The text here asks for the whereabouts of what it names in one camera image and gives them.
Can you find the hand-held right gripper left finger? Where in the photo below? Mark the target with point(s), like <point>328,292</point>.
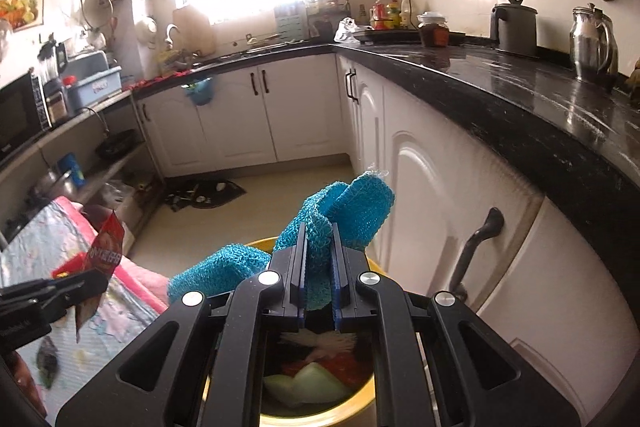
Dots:
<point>299,282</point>

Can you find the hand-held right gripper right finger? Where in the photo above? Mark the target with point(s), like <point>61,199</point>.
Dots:
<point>339,287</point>

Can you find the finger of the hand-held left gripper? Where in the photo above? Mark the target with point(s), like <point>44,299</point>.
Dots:
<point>75,289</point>

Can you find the red snack wrapper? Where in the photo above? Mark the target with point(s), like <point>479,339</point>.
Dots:
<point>107,252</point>

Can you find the white mesh scrubber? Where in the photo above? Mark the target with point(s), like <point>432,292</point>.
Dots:
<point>315,344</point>

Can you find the blue mesh scrubber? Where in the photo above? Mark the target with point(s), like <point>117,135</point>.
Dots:
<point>320,217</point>

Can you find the green mesh scrubber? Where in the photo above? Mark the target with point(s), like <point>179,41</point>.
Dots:
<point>305,384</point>

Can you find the yellow bin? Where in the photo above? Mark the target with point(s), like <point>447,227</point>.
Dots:
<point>320,414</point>

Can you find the dark wrapper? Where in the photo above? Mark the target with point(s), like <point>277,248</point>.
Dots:
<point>47,362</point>

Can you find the dark floor mat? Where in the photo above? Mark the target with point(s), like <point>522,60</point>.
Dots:
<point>205,196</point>

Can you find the grey side counter shelf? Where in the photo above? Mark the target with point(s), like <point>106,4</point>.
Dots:
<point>120,167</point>

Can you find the black frying pan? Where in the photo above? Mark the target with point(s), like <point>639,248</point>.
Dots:
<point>116,144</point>

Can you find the white kitchen cabinets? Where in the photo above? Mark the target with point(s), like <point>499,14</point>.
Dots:
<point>300,107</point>

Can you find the microwave oven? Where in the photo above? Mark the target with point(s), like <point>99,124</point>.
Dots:
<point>20,112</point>

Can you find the blue plastic box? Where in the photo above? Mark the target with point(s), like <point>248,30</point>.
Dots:
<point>95,89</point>

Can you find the blue hanging basket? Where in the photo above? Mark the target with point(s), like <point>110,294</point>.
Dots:
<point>200,92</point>

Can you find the blender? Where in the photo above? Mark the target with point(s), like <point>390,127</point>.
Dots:
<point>50,59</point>

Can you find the white plastic bag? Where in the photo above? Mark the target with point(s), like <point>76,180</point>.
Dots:
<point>350,31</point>

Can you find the black stove top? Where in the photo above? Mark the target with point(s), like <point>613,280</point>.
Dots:
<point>395,37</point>

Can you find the green drawer organizer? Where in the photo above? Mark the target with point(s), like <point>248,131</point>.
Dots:
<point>290,23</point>

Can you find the black kitchen countertop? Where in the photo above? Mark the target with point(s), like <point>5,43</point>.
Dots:
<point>500,77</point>

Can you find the wooden cutting board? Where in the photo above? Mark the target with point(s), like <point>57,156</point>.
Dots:
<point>195,32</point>

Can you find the glass jar with white lid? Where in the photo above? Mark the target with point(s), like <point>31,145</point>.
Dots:
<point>433,32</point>

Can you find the red sauce bottle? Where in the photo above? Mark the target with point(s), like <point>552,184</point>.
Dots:
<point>379,13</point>

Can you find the yellow oil bottle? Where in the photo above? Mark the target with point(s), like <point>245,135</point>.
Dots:
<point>394,14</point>

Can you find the fruit picture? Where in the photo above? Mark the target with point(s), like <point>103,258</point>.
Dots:
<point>20,9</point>

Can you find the black kettle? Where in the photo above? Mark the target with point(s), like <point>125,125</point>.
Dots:
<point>515,29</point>

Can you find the steel kettle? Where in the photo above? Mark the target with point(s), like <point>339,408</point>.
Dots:
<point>590,47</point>

